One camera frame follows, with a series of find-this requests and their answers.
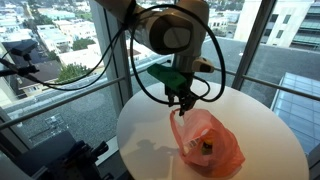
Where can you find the orange plastic bag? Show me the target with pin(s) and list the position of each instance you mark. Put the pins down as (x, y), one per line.
(216, 150)

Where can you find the slanted grey window mullion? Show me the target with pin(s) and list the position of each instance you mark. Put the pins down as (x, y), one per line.
(251, 43)

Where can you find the black camera on stand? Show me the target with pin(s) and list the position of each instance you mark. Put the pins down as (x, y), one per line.
(20, 50)

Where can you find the grey window rail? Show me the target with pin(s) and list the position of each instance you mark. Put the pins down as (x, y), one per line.
(50, 105)
(276, 86)

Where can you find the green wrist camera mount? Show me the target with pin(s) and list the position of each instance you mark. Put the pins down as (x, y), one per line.
(165, 76)

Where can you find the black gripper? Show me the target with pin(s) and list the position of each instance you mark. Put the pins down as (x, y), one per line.
(181, 90)

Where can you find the white barcode labelled bottle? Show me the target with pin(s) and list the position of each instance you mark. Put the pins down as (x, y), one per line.
(193, 142)

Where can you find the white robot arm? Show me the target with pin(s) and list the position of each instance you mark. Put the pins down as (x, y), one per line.
(173, 30)

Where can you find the dark bottle with yellow cap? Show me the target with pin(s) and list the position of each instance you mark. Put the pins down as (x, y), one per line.
(207, 146)

